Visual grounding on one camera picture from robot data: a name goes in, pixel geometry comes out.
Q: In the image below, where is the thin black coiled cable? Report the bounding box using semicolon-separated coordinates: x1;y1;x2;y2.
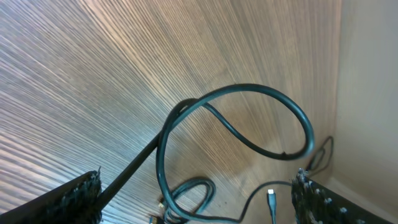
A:
149;177;217;224

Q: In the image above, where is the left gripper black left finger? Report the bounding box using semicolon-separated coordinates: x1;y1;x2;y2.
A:
1;170;102;224

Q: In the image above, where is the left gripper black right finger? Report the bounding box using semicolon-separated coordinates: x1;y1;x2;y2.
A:
291;169;389;224

